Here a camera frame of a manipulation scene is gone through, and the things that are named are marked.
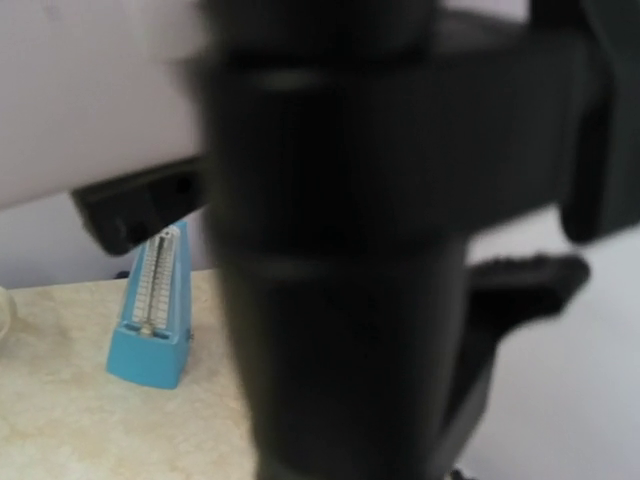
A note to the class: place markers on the cream dragon mug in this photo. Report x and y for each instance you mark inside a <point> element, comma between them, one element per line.
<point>8,313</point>

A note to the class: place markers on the silver tripod stand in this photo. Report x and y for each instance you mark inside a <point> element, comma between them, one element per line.
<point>350,151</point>

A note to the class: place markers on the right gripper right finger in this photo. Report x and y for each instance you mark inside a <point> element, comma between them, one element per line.
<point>505,295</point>

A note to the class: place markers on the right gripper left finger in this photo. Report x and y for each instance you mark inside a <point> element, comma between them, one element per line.
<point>121,213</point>

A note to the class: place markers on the blue metronome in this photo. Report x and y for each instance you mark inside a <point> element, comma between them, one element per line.
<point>151,342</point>

